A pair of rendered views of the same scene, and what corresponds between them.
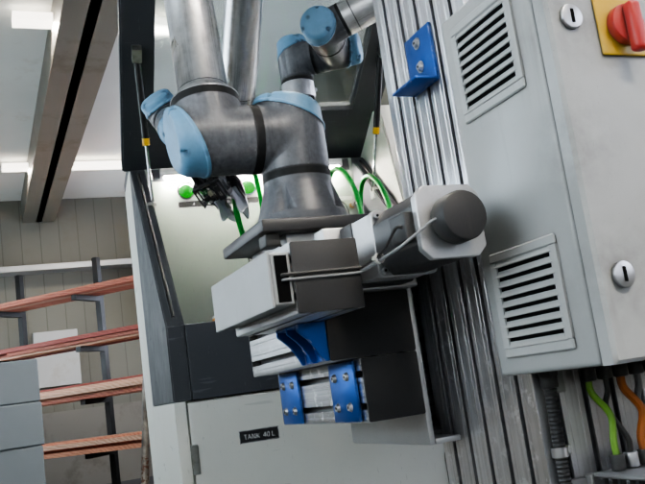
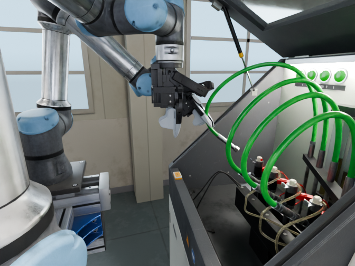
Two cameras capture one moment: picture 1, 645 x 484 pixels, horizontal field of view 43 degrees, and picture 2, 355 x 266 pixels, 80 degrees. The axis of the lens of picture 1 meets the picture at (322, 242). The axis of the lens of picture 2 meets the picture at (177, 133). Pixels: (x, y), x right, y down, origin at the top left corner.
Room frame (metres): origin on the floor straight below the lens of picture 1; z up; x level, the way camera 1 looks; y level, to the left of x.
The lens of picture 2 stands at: (1.87, -0.59, 1.40)
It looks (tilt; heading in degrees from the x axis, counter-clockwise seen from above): 17 degrees down; 96
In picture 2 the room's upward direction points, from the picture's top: straight up
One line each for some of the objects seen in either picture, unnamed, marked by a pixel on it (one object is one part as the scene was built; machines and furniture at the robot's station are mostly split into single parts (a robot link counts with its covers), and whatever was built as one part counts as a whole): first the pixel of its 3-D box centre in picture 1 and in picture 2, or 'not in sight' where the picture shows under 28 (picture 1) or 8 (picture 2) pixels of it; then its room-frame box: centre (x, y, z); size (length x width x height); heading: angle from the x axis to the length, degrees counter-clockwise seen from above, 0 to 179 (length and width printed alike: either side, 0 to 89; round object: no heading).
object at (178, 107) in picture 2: not in sight; (177, 108); (1.81, -0.01, 1.30); 0.05 x 0.02 x 0.09; 107
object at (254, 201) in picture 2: not in sight; (273, 234); (2.12, -0.02, 0.91); 0.34 x 0.10 x 0.15; 107
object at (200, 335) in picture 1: (326, 345); (189, 227); (1.85, 0.02, 0.87); 0.62 x 0.04 x 0.16; 107
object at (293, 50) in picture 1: (296, 60); (168, 22); (1.79, 0.00, 1.52); 0.09 x 0.08 x 0.11; 76
